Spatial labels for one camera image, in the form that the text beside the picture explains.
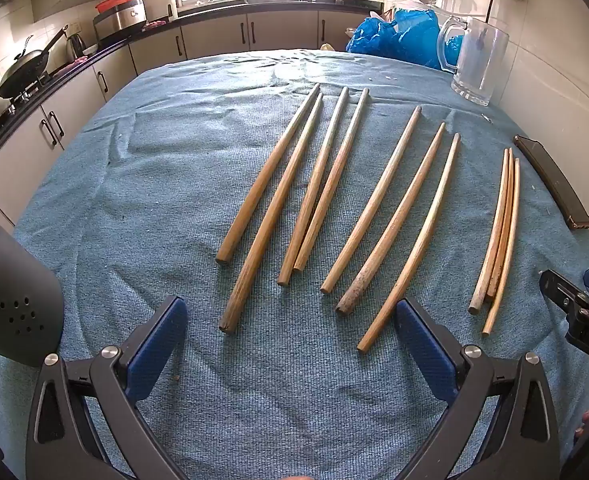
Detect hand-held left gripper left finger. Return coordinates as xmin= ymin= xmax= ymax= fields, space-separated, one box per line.
xmin=26 ymin=295 xmax=191 ymax=480

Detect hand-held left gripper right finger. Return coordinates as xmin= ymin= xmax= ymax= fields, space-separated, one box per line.
xmin=395 ymin=296 xmax=562 ymax=480

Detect thin wooden chopstick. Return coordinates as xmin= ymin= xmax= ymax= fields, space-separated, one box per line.
xmin=485 ymin=150 xmax=517 ymax=303
xmin=481 ymin=158 xmax=521 ymax=337
xmin=468 ymin=148 xmax=512 ymax=315

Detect thick wooden chopstick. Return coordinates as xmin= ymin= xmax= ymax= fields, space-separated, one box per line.
xmin=357 ymin=133 xmax=461 ymax=353
xmin=293 ymin=88 xmax=371 ymax=273
xmin=335 ymin=122 xmax=446 ymax=316
xmin=219 ymin=92 xmax=324 ymax=335
xmin=216 ymin=82 xmax=322 ymax=266
xmin=320 ymin=105 xmax=422 ymax=295
xmin=277 ymin=86 xmax=350 ymax=287

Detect dark grey utensil holder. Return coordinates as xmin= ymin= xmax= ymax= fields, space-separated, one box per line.
xmin=0 ymin=195 xmax=65 ymax=367

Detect black smartphone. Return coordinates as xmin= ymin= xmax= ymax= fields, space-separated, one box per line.
xmin=514 ymin=135 xmax=589 ymax=231

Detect blue table cloth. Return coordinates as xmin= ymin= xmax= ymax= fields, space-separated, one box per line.
xmin=0 ymin=50 xmax=589 ymax=480

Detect clear glass mug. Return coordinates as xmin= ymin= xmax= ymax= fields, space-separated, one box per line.
xmin=437 ymin=16 xmax=510 ymax=107

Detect black gas stove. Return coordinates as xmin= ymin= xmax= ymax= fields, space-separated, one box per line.
xmin=0 ymin=75 xmax=50 ymax=108

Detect blue plastic bag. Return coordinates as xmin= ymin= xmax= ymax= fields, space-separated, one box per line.
xmin=345 ymin=7 xmax=467 ymax=71

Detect black wok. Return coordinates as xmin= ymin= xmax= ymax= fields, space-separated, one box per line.
xmin=0 ymin=25 xmax=69 ymax=100

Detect steel kettle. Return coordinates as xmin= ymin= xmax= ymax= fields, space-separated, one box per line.
xmin=66 ymin=31 xmax=86 ymax=61

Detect beige lower kitchen cabinets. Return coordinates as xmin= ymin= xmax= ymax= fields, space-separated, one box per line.
xmin=0 ymin=7 xmax=385 ymax=226

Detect steel rice cooker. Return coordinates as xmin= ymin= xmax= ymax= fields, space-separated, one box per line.
xmin=93 ymin=0 xmax=148 ymax=41

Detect black kitchen countertop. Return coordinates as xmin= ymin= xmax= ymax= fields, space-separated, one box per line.
xmin=0 ymin=0 xmax=387 ymax=176

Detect red plastic basin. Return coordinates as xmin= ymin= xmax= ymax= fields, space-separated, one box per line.
xmin=95 ymin=0 xmax=140 ymax=13

